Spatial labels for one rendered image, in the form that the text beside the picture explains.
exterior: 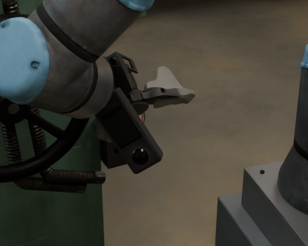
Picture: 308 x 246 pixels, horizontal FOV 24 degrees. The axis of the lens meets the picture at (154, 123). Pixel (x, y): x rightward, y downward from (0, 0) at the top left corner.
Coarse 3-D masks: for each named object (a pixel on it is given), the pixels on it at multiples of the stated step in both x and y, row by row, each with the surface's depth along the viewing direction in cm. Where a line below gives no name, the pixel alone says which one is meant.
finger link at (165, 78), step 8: (160, 72) 104; (168, 72) 105; (160, 80) 104; (168, 80) 104; (176, 80) 105; (144, 88) 102; (168, 88) 104; (184, 88) 105; (184, 96) 104; (192, 96) 106; (160, 104) 102; (168, 104) 104
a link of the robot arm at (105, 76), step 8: (96, 64) 87; (104, 64) 89; (104, 72) 89; (104, 80) 88; (112, 80) 90; (96, 88) 87; (104, 88) 89; (112, 88) 90; (96, 96) 88; (104, 96) 89; (88, 104) 88; (96, 104) 89; (104, 104) 90; (72, 112) 88; (80, 112) 88; (88, 112) 89; (96, 112) 90
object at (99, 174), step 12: (12, 0) 112; (12, 12) 113; (36, 108) 121; (12, 132) 121; (36, 132) 123; (12, 144) 122; (36, 144) 124; (12, 156) 123; (48, 168) 127; (24, 180) 126; (36, 180) 128; (48, 180) 128; (60, 180) 130; (72, 180) 132; (84, 180) 134; (96, 180) 136; (72, 192) 135; (84, 192) 137
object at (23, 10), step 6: (0, 0) 113; (18, 0) 114; (24, 0) 114; (30, 0) 115; (36, 0) 115; (42, 0) 116; (0, 6) 113; (18, 6) 114; (24, 6) 115; (30, 6) 115; (36, 6) 116; (0, 12) 114; (24, 12) 115; (30, 12) 116
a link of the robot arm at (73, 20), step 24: (48, 0) 78; (72, 0) 76; (96, 0) 76; (120, 0) 76; (144, 0) 78; (48, 24) 77; (72, 24) 77; (96, 24) 77; (120, 24) 78; (72, 48) 78; (96, 48) 79
